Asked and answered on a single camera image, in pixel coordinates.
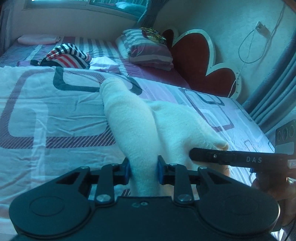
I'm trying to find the pink white patterned blanket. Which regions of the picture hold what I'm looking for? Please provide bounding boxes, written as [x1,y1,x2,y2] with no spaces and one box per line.
[0,66,275,234]

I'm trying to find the striped bed sheet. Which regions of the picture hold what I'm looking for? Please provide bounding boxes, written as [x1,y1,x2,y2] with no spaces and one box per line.
[0,36,192,90]

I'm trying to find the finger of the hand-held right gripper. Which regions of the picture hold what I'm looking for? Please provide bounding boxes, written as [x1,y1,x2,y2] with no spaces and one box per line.
[189,148,287,169]

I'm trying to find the window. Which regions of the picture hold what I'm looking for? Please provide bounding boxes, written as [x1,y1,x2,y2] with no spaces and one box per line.
[22,0,148,18]

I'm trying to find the red heart-shaped headboard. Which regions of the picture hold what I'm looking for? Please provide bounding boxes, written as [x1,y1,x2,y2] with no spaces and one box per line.
[163,29,242,100]

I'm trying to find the white wall socket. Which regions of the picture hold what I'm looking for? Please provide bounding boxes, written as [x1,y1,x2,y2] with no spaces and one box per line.
[255,21,269,35]

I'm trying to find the cream knit sweater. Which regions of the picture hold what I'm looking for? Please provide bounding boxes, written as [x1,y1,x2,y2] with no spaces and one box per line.
[100,77,230,197]

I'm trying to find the teal folded blanket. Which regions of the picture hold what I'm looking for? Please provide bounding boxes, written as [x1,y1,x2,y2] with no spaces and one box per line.
[116,2,148,14]

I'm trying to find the grey window curtain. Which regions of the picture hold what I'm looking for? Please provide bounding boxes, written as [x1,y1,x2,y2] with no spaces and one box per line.
[137,0,166,29]

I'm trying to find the red navy striped garment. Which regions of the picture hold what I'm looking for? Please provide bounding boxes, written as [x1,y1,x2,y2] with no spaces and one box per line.
[31,43,92,69]

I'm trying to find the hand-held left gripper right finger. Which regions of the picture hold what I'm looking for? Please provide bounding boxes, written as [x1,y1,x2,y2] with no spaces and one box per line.
[157,155,232,205]

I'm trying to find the pink pillow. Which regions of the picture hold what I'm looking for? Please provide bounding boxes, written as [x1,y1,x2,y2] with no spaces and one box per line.
[18,34,62,45]

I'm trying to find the white cloth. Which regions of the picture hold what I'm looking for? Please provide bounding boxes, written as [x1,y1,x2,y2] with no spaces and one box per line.
[89,57,121,74]

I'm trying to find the blue grey curtain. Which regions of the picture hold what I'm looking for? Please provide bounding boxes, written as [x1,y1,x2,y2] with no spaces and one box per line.
[242,30,296,137]

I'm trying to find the striped pillow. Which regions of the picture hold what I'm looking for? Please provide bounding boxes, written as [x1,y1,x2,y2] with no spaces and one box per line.
[121,29,173,64]
[115,36,174,71]

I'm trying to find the white wall cable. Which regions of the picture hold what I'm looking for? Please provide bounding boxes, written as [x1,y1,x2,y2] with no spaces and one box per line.
[228,2,286,99]

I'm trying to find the gold patterned bag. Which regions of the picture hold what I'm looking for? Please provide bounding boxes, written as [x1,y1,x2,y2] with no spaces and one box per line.
[139,27,167,45]

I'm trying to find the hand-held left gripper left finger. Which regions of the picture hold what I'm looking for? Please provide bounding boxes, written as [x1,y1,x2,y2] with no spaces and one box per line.
[55,158,130,205]

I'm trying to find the person's right hand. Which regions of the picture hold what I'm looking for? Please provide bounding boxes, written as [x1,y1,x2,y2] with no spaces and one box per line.
[251,169,296,226]

